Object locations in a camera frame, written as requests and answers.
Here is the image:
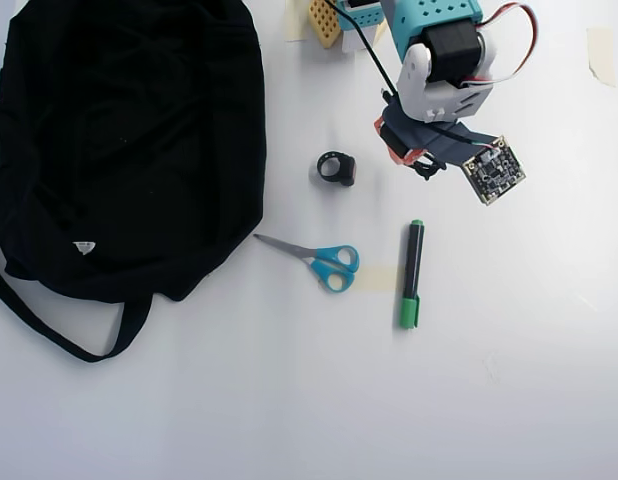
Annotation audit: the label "short beige tape strip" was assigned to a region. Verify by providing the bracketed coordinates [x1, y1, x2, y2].
[356, 266, 403, 293]

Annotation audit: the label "yellow perforated base block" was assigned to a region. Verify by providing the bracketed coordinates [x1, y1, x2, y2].
[307, 0, 343, 50]

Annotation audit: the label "black camera circuit board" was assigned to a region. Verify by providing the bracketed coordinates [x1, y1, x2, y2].
[461, 134, 528, 207]

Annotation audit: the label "blue handled scissors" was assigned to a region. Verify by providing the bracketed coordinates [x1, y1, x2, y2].
[252, 233, 361, 294]

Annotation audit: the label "green and black marker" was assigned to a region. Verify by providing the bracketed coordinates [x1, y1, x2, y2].
[397, 218, 426, 330]

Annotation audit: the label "black fabric bag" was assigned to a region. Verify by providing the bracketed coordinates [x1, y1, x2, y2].
[0, 0, 268, 364]

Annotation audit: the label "black ring-shaped clip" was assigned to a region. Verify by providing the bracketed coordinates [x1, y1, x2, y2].
[316, 150, 359, 188]

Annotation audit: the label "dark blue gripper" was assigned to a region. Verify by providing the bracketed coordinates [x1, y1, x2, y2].
[373, 102, 498, 167]

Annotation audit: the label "white red black servo wire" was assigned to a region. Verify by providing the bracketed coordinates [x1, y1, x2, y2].
[458, 2, 539, 89]

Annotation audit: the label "long beige tape strip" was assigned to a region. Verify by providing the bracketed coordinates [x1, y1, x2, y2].
[586, 27, 617, 86]

